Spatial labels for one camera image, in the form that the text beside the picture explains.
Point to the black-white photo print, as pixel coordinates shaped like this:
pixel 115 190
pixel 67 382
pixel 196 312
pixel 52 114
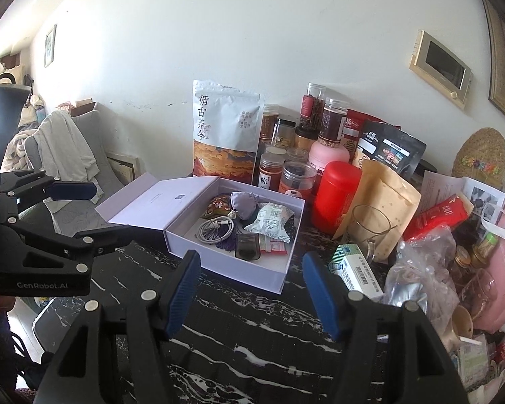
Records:
pixel 486 195

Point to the cardboard box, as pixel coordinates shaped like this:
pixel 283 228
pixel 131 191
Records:
pixel 83 108

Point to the red canister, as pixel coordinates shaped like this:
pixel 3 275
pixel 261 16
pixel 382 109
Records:
pixel 336 197

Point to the clear plastic jar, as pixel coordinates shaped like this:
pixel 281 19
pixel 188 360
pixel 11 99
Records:
pixel 275 150
pixel 298 155

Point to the white paper sheet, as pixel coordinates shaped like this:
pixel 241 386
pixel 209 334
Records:
pixel 439 189

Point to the wooden picture frame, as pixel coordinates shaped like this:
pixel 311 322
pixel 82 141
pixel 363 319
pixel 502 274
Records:
pixel 126 166

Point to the grey chair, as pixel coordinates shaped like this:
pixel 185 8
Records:
pixel 109 168

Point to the kraft paper pouch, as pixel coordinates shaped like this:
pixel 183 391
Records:
pixel 387 193

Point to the black-lid clear jar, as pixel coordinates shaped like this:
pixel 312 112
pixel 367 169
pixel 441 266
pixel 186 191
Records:
pixel 284 134

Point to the gold wall intercom panel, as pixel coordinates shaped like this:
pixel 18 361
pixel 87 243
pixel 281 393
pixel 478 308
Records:
pixel 444 67

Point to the small orange jar white label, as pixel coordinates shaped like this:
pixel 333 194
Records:
pixel 271 174

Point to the white gift box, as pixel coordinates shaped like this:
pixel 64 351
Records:
pixel 151 197

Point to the tall jar dried red fruit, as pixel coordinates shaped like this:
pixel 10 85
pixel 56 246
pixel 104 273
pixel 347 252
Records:
pixel 311 107

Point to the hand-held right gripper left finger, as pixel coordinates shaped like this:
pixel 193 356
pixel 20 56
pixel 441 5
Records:
pixel 183 290

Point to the pink lidded jar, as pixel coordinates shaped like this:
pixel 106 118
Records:
pixel 328 158

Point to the small jar red label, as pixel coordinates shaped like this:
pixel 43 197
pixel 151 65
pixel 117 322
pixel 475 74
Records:
pixel 296 181

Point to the white orange landscape pouch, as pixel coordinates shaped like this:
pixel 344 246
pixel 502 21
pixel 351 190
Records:
pixel 227 126

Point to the tall jar dark red label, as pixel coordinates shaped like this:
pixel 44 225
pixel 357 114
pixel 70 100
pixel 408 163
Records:
pixel 332 122

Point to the white green-print snack packet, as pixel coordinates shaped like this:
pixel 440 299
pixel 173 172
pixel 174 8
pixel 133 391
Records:
pixel 269 221

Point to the clear plastic tub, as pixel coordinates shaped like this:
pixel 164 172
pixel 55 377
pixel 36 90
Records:
pixel 473 362

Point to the red white sachet strip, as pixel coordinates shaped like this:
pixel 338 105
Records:
pixel 273 247

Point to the amber jar dark label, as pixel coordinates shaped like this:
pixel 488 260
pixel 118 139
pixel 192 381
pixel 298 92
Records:
pixel 268 124

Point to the clear plastic bag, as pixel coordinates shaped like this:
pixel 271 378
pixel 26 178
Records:
pixel 416 269

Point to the glass mug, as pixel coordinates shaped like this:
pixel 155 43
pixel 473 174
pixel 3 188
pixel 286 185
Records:
pixel 368 231

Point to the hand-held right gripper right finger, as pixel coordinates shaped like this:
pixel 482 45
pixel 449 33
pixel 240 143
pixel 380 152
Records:
pixel 322 294

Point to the knitted blanket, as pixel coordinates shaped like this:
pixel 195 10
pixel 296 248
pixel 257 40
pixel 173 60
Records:
pixel 19 149

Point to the black polka-dot hair accessory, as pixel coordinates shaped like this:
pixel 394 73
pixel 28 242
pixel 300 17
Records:
pixel 290 229

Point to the white cloth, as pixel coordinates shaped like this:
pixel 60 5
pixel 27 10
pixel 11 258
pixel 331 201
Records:
pixel 67 143

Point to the gold-lid glass jar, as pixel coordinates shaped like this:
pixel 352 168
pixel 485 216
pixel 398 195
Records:
pixel 480 256
pixel 461 256

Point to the red goji packet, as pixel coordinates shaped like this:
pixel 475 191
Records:
pixel 437 219

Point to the pink-tinted glass cup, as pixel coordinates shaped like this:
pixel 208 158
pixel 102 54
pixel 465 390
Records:
pixel 477 292

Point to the beige cup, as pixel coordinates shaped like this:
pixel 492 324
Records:
pixel 461 324

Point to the black foil pouch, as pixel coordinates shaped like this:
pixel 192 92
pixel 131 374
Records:
pixel 391 147

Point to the white teal medicine box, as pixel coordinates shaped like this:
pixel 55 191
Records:
pixel 357 273

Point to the red pouch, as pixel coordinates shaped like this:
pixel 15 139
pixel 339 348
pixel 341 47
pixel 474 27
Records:
pixel 360 120

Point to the white spoon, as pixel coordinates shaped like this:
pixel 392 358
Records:
pixel 473 341

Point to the green-lid toothpick holder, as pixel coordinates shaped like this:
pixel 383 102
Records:
pixel 489 244

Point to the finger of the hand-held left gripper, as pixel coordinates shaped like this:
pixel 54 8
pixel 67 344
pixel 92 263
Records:
pixel 118 233
pixel 73 190

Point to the small wall picture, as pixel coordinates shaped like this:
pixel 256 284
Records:
pixel 50 45

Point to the dark grey charger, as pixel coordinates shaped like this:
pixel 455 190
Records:
pixel 248 248

